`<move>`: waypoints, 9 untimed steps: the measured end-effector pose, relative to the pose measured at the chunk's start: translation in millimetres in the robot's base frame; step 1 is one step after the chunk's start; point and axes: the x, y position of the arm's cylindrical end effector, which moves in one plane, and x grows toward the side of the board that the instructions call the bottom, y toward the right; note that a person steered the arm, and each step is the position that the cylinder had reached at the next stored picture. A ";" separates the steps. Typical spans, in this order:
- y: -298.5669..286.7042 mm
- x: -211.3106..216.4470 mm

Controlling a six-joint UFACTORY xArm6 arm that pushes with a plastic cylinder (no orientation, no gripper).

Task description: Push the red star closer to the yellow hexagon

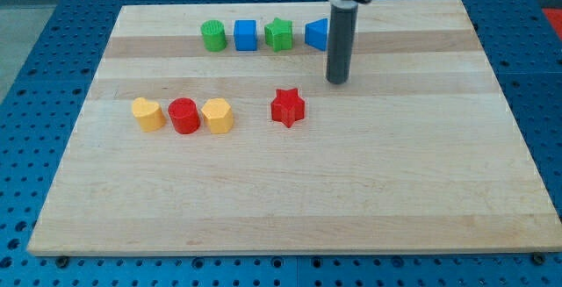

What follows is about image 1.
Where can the blue cube block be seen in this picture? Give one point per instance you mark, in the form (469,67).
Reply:
(245,37)

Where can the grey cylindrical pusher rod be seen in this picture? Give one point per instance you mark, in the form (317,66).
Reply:
(341,34)

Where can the red star block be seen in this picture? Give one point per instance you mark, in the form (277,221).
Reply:
(287,107)

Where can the wooden board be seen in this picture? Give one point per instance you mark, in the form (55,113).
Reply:
(417,153)

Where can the blue triangle block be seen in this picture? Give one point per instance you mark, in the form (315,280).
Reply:
(316,34)

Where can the red cylinder block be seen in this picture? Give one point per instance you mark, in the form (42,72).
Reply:
(183,113)

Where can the green cylinder block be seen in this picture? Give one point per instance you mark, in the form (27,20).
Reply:
(214,36)

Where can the yellow heart block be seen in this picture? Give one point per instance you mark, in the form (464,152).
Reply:
(148,114)

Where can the green star block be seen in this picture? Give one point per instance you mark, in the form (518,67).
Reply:
(278,34)

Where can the yellow hexagon block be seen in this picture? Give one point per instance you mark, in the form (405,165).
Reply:
(218,115)

